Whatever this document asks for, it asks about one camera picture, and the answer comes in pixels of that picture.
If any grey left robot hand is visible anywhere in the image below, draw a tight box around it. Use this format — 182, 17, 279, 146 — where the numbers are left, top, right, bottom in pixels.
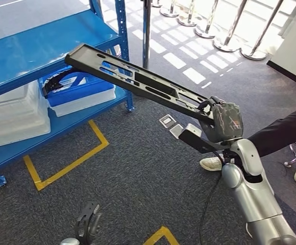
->
88, 211, 103, 242

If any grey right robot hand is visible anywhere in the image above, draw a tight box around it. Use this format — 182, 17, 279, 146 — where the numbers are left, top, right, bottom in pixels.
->
199, 96, 244, 143

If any black plastic license plate bracket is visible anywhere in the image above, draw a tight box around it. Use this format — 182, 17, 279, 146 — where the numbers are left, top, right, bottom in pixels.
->
65, 43, 215, 125

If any black curved plastic part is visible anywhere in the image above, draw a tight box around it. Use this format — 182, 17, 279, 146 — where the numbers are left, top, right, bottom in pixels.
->
42, 67, 80, 100

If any blue metal shelf rack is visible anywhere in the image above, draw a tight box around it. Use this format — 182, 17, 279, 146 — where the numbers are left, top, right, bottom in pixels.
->
0, 0, 135, 188

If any grey floor socket plate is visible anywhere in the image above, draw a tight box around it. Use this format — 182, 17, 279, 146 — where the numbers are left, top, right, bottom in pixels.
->
159, 114, 177, 130
169, 123, 184, 139

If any person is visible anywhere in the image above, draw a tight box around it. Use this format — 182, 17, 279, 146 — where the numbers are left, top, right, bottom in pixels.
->
199, 102, 296, 185

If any yellow floor tape outline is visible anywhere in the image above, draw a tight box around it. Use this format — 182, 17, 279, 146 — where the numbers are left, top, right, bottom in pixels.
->
143, 226, 180, 245

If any blue plastic tray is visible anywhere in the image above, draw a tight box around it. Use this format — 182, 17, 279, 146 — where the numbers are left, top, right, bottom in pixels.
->
39, 61, 116, 108

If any large white plastic tray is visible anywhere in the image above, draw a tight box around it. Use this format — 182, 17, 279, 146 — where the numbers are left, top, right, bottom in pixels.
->
0, 80, 51, 151

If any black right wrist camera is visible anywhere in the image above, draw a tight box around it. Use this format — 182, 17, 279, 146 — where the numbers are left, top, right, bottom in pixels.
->
178, 123, 232, 155

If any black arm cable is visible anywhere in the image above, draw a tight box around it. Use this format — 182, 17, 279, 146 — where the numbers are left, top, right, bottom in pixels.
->
199, 151, 225, 245

